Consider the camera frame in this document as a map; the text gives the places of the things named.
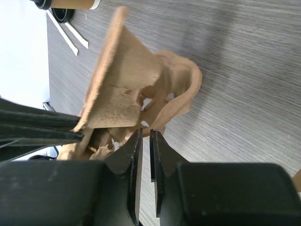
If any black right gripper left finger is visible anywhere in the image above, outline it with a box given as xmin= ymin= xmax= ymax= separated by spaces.
xmin=0 ymin=130 xmax=143 ymax=226

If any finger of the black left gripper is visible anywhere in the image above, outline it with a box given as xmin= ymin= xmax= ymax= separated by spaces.
xmin=0 ymin=99 xmax=79 ymax=129
xmin=0 ymin=124 xmax=83 ymax=161

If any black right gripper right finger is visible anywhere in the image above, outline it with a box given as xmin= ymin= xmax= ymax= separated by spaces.
xmin=150 ymin=131 xmax=301 ymax=226

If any brown paper coffee cup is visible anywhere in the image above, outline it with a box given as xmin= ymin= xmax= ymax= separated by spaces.
xmin=292 ymin=169 xmax=301 ymax=193

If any brown pulp cup carrier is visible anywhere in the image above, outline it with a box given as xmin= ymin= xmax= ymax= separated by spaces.
xmin=58 ymin=6 xmax=202 ymax=160

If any white wrapped straw lower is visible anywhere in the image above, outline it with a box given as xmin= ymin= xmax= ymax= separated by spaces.
xmin=46 ymin=10 xmax=78 ymax=56

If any white wrapped straw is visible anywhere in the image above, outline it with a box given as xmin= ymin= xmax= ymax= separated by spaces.
xmin=65 ymin=22 xmax=89 ymax=49
xmin=46 ymin=10 xmax=78 ymax=56

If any white wrapped straw upper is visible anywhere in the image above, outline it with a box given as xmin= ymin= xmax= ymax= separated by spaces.
xmin=65 ymin=22 xmax=89 ymax=49

